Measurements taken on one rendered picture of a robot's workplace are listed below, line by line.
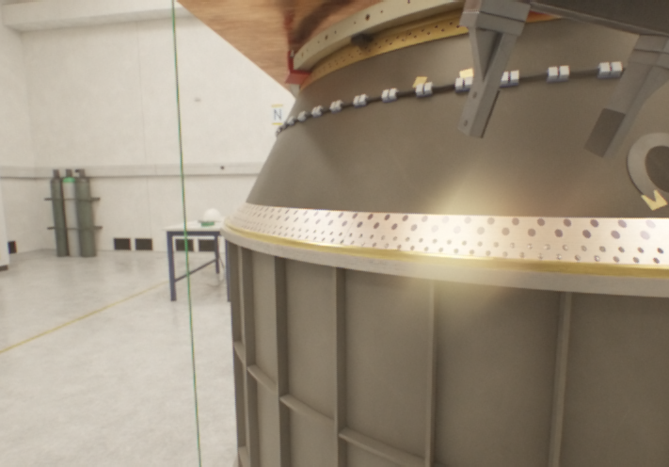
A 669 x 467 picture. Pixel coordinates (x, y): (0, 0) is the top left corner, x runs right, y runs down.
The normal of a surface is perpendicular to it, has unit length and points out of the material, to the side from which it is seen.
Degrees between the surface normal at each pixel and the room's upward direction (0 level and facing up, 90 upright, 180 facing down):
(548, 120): 62
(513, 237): 43
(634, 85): 83
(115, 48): 90
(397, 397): 90
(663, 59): 113
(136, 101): 90
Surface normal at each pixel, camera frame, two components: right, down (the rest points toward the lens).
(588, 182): -0.26, -0.36
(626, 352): -0.27, 0.12
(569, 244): -0.23, -0.64
